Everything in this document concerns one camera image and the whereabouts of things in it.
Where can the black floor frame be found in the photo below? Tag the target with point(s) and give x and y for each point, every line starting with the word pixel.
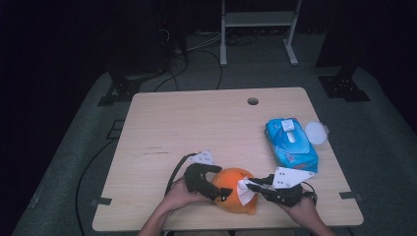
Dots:
pixel 114 134

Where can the blue wet wipes packet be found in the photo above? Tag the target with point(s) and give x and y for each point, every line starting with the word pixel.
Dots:
pixel 295 154

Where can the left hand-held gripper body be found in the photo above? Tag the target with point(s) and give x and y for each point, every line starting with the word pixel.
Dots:
pixel 195 177

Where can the black tape strip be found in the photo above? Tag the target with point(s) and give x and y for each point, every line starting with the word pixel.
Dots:
pixel 102 201
pixel 350 196

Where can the white metal stand frame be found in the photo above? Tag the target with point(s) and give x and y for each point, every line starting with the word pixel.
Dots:
pixel 259 18

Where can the person's left hand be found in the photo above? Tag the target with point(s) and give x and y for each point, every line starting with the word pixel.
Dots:
pixel 178 196

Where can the white wet wipe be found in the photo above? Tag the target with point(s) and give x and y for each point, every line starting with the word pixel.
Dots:
pixel 244 196
pixel 290 137

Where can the orange plush toy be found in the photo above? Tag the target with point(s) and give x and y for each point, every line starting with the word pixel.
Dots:
pixel 226 178

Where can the black stand with base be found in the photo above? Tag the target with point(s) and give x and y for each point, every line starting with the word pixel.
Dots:
pixel 342 87
pixel 123 88

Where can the person's right hand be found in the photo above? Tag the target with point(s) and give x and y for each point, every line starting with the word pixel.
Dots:
pixel 303 211

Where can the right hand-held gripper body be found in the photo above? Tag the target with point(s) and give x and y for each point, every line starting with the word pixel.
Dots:
pixel 288 193

